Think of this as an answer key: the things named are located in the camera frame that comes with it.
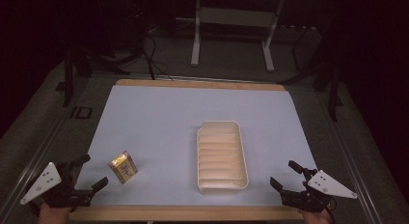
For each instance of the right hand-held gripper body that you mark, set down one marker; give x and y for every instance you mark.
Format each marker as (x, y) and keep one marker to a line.
(312, 198)

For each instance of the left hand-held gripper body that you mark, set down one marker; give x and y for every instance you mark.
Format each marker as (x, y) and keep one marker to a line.
(64, 195)

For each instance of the yellow packet box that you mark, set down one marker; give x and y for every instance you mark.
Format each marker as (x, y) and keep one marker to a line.
(123, 167)

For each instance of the cream ribbed plastic tray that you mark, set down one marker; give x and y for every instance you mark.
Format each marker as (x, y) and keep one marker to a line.
(222, 159)

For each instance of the person's right hand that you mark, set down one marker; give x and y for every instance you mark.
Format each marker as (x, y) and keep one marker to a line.
(318, 218)

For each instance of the person's left hand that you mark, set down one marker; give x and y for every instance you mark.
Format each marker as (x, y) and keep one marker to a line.
(54, 216)

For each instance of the black metal stand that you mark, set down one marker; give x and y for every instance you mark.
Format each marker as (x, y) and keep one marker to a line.
(68, 79)
(334, 95)

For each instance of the pale blue table mat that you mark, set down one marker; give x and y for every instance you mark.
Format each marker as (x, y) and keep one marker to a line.
(154, 121)

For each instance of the white metal stand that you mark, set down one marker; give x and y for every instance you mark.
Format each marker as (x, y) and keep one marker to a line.
(236, 17)

